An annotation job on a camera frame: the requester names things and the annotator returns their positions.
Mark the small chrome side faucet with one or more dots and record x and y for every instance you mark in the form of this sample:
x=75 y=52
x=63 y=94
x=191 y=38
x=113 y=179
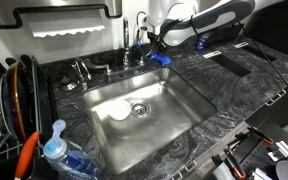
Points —
x=82 y=72

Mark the clear blue dish soap bottle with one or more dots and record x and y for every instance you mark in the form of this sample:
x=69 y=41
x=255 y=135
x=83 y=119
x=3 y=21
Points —
x=68 y=157

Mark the black orange clamp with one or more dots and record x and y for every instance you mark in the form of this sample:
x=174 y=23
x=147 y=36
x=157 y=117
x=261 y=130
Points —
x=233 y=165

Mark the black dish drying rack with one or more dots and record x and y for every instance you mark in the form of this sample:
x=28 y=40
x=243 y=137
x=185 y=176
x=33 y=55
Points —
x=41 y=114

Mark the white bowl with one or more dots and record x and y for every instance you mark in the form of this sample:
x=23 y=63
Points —
x=119 y=109

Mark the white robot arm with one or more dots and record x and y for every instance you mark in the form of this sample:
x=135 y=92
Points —
x=173 y=21

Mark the stainless steel sink basin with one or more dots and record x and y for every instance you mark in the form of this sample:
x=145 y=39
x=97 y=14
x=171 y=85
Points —
x=163 y=106

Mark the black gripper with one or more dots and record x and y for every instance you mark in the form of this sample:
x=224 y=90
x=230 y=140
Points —
x=157 y=46

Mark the blue sponge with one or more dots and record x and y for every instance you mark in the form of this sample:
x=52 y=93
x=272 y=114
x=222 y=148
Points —
x=161 y=59

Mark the blue soap bottle on counter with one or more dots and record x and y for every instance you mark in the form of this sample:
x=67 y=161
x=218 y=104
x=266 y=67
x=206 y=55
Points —
x=202 y=41

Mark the steel paper towel dispenser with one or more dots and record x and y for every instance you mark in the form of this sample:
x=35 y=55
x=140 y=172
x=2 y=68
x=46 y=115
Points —
x=58 y=17

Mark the chrome faucet handle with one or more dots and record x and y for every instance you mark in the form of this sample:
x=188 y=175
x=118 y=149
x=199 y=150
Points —
x=142 y=57
x=90 y=65

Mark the orange handled utensil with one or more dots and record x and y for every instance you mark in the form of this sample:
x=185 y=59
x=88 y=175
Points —
x=26 y=155

